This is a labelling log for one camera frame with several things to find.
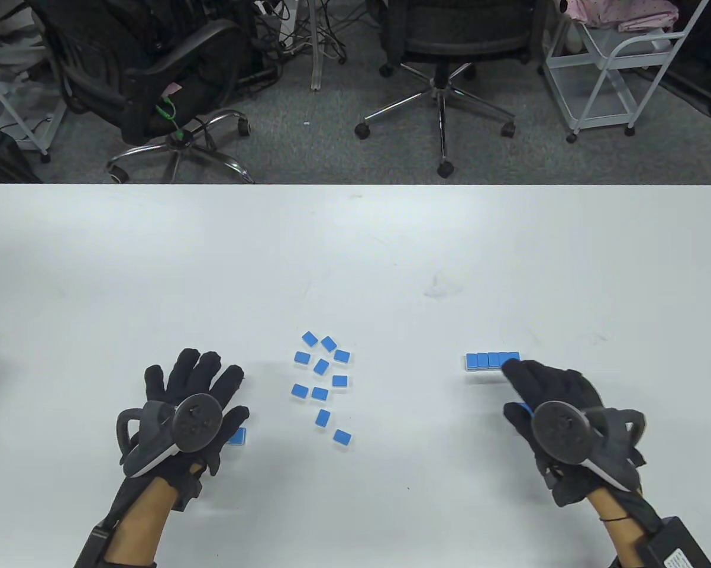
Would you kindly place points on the person's right hand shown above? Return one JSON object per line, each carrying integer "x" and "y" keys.
{"x": 556, "y": 384}

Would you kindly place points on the grey hand controller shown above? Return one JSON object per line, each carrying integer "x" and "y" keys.
{"x": 197, "y": 423}
{"x": 562, "y": 432}

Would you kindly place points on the grey left hand controller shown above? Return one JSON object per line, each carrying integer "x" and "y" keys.
{"x": 197, "y": 423}

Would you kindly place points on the person's left forearm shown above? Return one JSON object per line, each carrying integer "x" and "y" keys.
{"x": 139, "y": 526}

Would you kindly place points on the black left wrist module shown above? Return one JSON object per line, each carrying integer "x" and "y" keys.
{"x": 188, "y": 494}

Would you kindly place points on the blue mahjong tiles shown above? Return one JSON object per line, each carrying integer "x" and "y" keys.
{"x": 299, "y": 390}

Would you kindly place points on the white metal cart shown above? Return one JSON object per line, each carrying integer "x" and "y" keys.
{"x": 595, "y": 94}

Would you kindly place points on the black office chair chrome base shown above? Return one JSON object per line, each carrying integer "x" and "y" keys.
{"x": 462, "y": 44}

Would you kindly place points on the pile of white cloth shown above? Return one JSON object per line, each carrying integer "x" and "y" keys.
{"x": 6, "y": 50}

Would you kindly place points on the dark left forearm box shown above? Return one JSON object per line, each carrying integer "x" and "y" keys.
{"x": 92, "y": 547}

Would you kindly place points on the black office chair with armrests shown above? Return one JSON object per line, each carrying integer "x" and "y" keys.
{"x": 148, "y": 100}

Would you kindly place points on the person's left hand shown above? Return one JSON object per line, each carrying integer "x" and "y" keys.
{"x": 187, "y": 378}

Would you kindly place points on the blue mahjong tile wall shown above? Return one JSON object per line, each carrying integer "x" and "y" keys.
{"x": 482, "y": 361}
{"x": 238, "y": 436}
{"x": 524, "y": 407}

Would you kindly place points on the white metal rack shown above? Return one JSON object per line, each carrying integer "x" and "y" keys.
{"x": 12, "y": 111}

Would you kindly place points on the black backpack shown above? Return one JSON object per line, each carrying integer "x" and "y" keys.
{"x": 0, "y": 160}

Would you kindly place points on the white power strip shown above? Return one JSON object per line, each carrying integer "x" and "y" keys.
{"x": 284, "y": 23}

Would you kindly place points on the black labelled sensor box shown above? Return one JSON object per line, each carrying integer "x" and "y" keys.
{"x": 678, "y": 547}

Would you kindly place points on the pink tag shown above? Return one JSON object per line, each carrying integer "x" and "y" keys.
{"x": 172, "y": 90}

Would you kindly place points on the pink cloth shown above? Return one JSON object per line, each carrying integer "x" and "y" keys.
{"x": 627, "y": 12}

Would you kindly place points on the clear white post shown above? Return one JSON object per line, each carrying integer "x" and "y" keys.
{"x": 316, "y": 59}

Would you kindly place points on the grey right hand controller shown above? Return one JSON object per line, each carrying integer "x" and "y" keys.
{"x": 562, "y": 432}

